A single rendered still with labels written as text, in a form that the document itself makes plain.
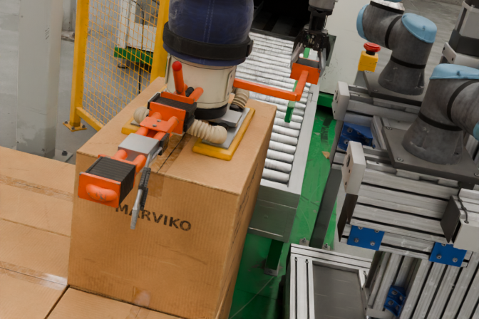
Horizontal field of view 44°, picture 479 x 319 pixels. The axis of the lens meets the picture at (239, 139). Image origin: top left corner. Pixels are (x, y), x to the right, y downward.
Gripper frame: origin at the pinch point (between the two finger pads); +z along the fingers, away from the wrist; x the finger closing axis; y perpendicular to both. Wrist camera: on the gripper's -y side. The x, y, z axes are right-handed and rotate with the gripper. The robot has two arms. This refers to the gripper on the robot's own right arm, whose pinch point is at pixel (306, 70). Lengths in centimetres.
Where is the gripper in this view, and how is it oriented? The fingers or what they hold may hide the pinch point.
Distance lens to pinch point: 186.1
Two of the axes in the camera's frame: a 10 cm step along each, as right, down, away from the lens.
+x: 9.6, 2.4, -1.1
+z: -1.7, 8.9, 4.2
